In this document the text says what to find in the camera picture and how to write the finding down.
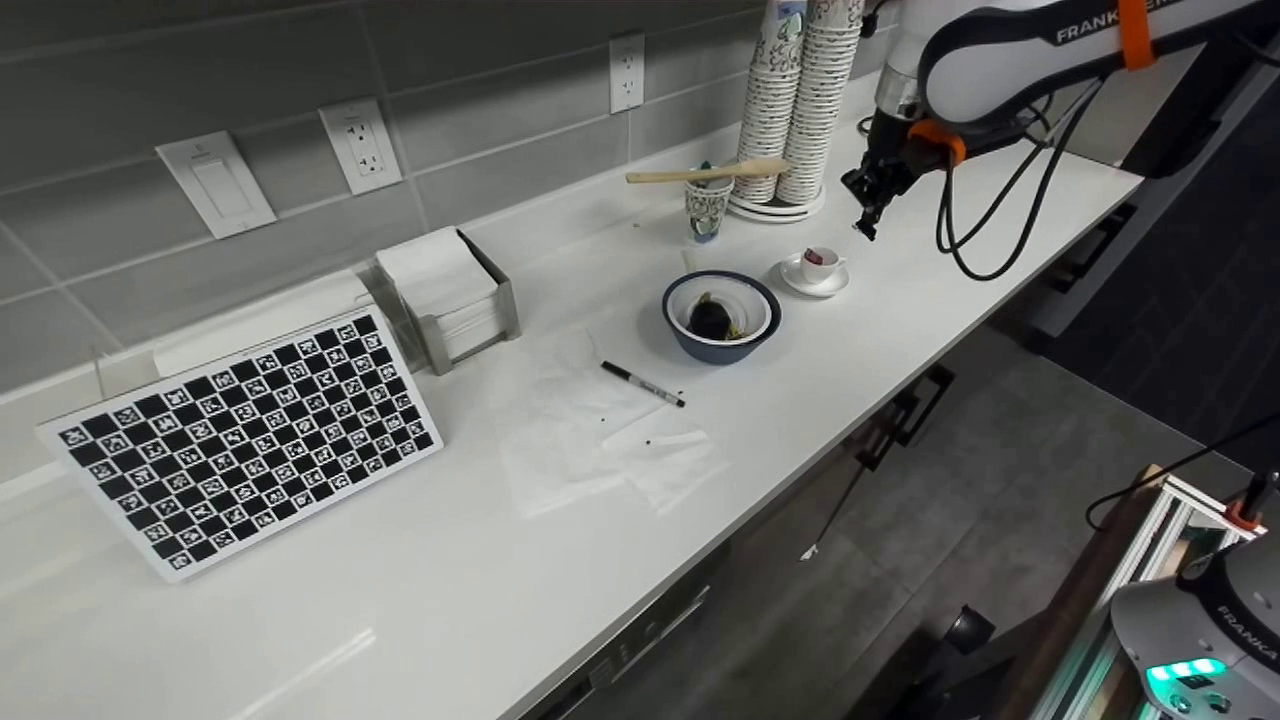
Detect white single wall outlet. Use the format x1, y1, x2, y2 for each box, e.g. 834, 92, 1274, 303
603, 27, 653, 115

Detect white duplex wall outlet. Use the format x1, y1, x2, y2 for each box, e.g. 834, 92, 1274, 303
313, 97, 408, 202

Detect white tea cup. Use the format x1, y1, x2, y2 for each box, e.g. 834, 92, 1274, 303
793, 239, 845, 283

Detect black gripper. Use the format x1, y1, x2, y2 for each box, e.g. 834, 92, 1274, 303
841, 112, 938, 250

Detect black white checkerboard panel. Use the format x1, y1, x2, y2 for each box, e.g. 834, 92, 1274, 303
38, 303, 450, 589

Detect white saucer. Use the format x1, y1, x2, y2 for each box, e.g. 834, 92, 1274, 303
774, 252, 852, 303

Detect grey robot base green light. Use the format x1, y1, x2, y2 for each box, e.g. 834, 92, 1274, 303
1103, 529, 1280, 720

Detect small black object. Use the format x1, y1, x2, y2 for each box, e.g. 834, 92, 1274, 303
685, 292, 737, 344

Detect wooden stirrer sticks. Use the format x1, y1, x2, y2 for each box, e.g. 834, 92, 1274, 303
620, 154, 796, 194

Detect clear plastic sheet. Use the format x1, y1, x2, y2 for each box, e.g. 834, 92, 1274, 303
495, 355, 734, 523

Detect aluminium frame cart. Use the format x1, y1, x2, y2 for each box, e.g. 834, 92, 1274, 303
1020, 466, 1265, 720

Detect blue bowl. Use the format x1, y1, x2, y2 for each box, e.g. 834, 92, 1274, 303
656, 266, 790, 372

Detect black marker pen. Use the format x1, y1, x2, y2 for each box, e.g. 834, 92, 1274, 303
597, 355, 692, 414

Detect black cabinet handle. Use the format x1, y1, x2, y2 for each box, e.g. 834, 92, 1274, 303
852, 365, 962, 476
1045, 195, 1141, 299

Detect black floor cable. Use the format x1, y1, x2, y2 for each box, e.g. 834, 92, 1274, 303
1082, 408, 1280, 537

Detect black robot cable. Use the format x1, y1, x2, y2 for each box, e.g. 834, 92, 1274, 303
929, 76, 1114, 290

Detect round white cup tray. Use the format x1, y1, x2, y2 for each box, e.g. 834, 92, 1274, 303
725, 185, 862, 229

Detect tall paper cup stack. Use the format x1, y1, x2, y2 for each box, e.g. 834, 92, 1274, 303
775, 0, 873, 218

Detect white light switch plate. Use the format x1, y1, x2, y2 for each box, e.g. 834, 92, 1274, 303
151, 130, 282, 244

